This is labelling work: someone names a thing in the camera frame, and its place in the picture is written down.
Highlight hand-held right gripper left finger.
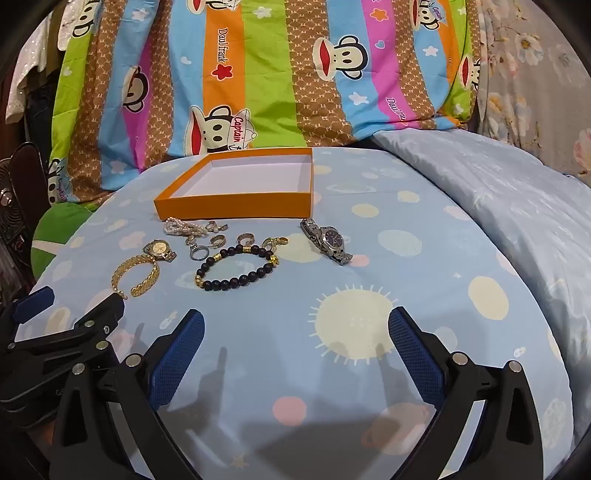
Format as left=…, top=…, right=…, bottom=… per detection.
left=48, top=308, right=206, bottom=480

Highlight silver watch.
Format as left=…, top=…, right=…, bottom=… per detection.
left=299, top=218, right=354, bottom=267

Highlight pearl bracelet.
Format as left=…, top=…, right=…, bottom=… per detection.
left=164, top=218, right=206, bottom=238

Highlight white lace garment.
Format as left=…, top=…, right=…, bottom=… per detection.
left=9, top=14, right=61, bottom=125

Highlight light blue planet-print sheet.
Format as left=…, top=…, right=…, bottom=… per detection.
left=28, top=147, right=575, bottom=480

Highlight striped cartoon monkey blanket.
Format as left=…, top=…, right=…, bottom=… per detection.
left=48, top=0, right=483, bottom=204

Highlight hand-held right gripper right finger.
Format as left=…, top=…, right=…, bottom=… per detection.
left=388, top=307, right=546, bottom=480

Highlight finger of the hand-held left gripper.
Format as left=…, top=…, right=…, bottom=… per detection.
left=0, top=285, right=56, bottom=344
left=9, top=292, right=127, bottom=376

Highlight black fan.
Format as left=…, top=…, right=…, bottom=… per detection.
left=0, top=143, right=51, bottom=259

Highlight gold chain bracelet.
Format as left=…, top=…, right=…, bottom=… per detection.
left=111, top=255, right=161, bottom=301

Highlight gold watch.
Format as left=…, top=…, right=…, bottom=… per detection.
left=142, top=240, right=177, bottom=264

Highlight black bead bracelet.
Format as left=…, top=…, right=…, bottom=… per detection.
left=194, top=246, right=280, bottom=291

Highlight plain light blue quilt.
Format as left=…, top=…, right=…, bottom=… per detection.
left=369, top=127, right=591, bottom=416

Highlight orange cardboard box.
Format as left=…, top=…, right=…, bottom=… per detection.
left=154, top=148, right=315, bottom=221

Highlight grey floral cloth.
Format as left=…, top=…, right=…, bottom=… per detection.
left=471, top=0, right=591, bottom=178

